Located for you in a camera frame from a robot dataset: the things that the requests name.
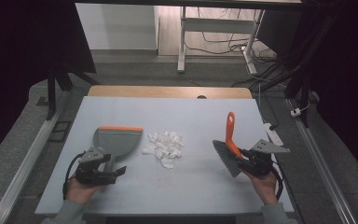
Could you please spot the white wall panel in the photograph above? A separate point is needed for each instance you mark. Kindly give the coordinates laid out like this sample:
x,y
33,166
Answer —
x,y
115,26

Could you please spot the grey dustpan with orange edge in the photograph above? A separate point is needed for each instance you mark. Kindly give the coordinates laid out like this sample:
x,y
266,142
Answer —
x,y
118,143

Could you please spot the pile of white paper scraps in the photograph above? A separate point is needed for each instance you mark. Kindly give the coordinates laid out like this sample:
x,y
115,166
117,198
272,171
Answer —
x,y
164,147

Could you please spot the person's right hand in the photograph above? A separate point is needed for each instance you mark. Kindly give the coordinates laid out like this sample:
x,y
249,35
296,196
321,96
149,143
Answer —
x,y
263,188

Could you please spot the wooden table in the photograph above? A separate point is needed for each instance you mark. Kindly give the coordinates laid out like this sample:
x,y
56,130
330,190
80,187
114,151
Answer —
x,y
167,92

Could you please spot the white power strip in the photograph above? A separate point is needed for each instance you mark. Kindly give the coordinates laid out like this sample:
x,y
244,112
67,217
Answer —
x,y
273,135

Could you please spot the small white adapter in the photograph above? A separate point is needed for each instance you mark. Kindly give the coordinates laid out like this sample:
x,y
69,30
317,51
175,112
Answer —
x,y
296,112

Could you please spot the aluminium floor rail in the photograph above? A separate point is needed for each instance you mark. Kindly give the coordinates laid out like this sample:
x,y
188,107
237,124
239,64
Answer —
x,y
28,161
320,168

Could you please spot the white desk frame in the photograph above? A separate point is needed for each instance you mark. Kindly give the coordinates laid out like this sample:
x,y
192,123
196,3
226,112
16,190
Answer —
x,y
217,25

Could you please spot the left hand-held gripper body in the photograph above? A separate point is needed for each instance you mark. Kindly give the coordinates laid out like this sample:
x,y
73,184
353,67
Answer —
x,y
90,174

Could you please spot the pale table cover board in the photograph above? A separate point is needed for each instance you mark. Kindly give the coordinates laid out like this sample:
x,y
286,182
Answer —
x,y
174,186

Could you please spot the black metal stand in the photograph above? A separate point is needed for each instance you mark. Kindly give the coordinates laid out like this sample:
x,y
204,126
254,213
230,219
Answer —
x,y
52,93
301,74

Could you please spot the person's left hand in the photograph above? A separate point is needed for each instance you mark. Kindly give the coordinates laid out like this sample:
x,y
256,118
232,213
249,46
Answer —
x,y
80,191

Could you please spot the dark curtain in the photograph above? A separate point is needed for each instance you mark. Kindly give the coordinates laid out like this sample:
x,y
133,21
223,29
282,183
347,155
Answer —
x,y
18,62
348,77

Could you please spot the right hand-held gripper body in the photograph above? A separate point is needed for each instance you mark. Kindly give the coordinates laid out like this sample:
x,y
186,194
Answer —
x,y
258,161

